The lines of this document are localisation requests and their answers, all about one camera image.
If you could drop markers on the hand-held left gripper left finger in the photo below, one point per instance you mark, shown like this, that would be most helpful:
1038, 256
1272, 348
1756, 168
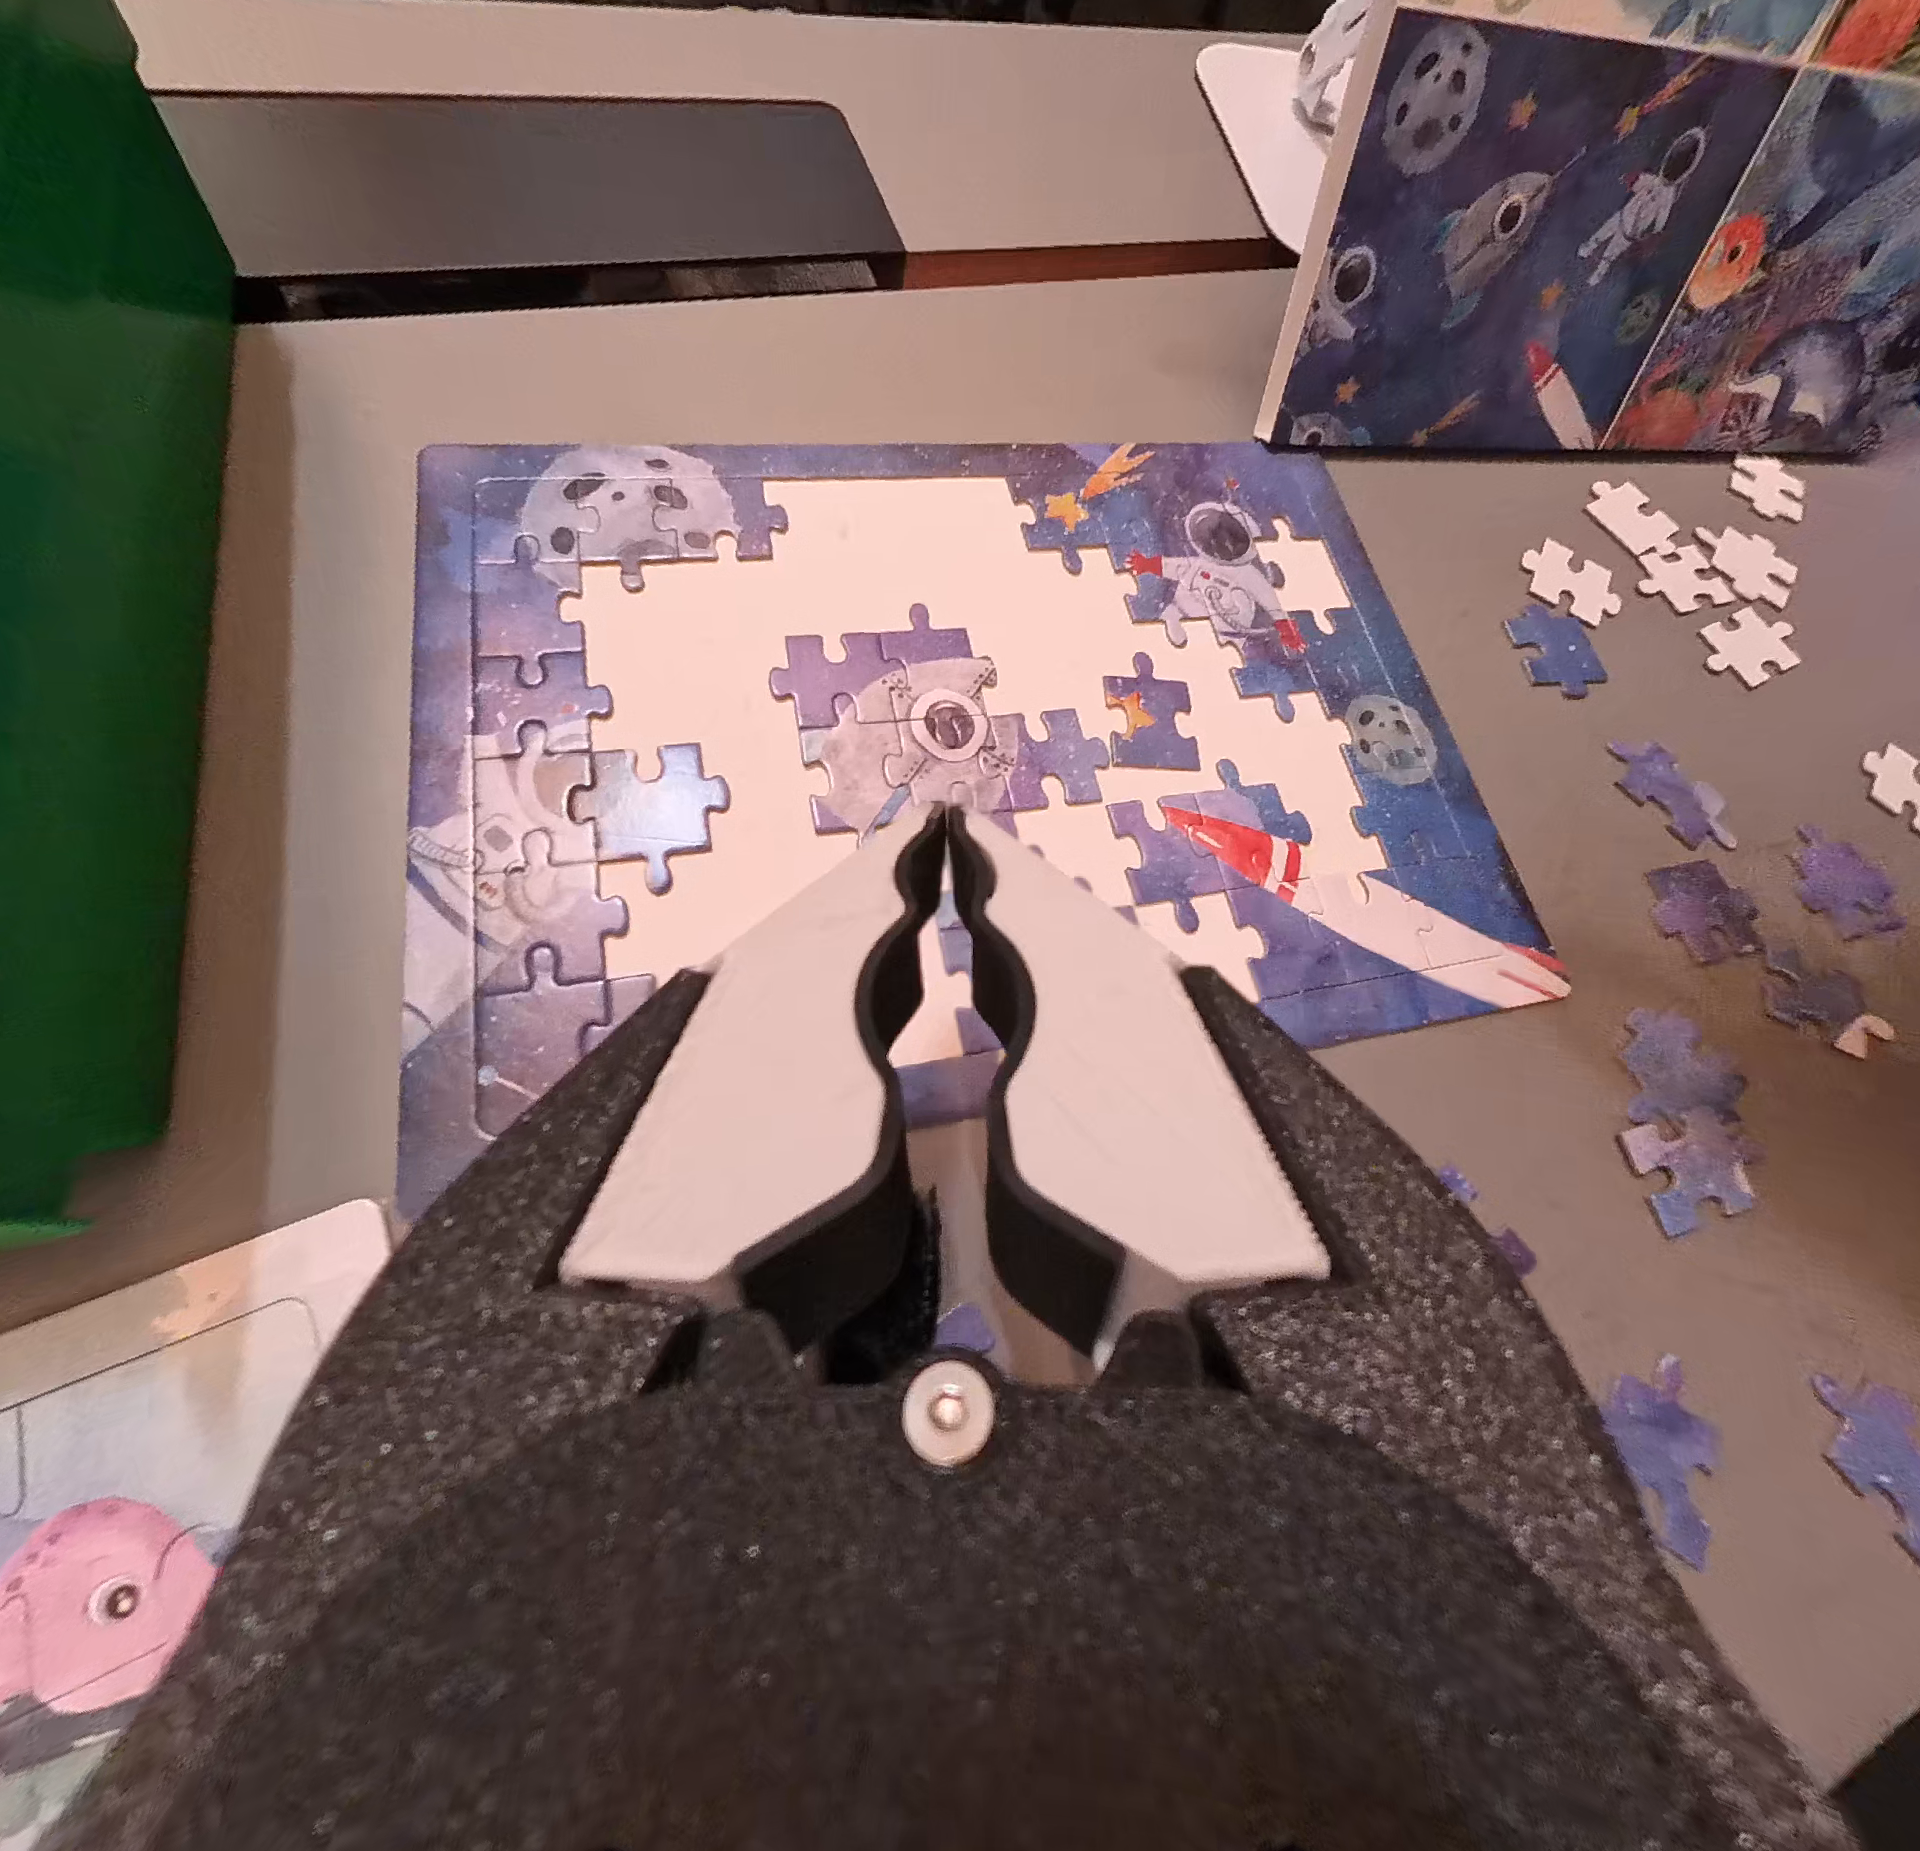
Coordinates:
719, 1115

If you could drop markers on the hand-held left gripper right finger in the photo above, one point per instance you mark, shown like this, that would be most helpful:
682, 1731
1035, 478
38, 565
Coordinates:
1157, 1115

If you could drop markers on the assembled space puzzle pieces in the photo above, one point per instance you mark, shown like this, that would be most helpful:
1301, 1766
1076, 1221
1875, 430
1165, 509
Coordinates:
661, 815

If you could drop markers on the space jigsaw puzzle tray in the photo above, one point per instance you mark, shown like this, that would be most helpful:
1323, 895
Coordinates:
901, 561

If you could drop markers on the blue puzzle pieces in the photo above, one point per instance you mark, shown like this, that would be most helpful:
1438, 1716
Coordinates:
1702, 907

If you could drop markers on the grey desk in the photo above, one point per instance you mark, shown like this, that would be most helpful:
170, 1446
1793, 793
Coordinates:
301, 381

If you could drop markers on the scattered white puzzle pieces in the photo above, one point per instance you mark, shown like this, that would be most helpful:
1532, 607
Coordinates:
1748, 645

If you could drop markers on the pink octopus puzzle board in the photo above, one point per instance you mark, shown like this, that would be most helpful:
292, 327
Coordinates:
92, 1580

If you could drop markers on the green storage box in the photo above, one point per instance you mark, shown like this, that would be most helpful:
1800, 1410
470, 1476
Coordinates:
92, 532

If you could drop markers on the illustrated puzzle box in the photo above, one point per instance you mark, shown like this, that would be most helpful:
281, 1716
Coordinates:
1499, 233

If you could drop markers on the dark grey panel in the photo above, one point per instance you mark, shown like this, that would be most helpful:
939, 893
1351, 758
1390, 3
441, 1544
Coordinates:
525, 185

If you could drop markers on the white table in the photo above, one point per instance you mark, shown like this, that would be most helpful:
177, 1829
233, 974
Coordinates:
1050, 141

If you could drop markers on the white flat board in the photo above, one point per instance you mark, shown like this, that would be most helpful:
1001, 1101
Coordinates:
1252, 127

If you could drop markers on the white spotted figurine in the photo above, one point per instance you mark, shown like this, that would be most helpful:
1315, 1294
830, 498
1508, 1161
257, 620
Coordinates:
1327, 67

